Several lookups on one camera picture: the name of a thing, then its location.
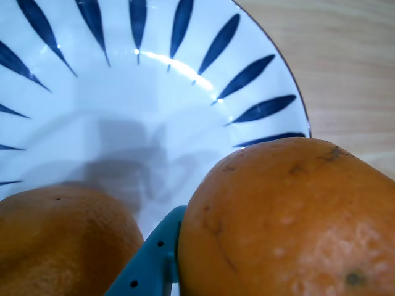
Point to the white plate with blue leaves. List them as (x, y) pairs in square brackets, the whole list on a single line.
[(123, 108)]

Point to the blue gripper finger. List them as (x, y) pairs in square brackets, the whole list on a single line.
[(148, 265)]

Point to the large round orange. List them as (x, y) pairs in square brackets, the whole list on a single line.
[(61, 246)]

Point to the small scarred orange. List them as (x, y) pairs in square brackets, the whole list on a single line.
[(293, 222)]

